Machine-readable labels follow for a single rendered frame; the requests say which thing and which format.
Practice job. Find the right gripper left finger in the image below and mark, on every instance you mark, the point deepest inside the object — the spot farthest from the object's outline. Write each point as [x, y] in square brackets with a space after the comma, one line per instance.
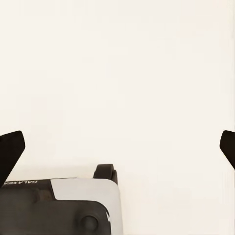
[12, 145]

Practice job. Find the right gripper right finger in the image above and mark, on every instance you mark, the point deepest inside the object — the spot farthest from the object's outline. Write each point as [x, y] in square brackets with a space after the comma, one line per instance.
[227, 146]

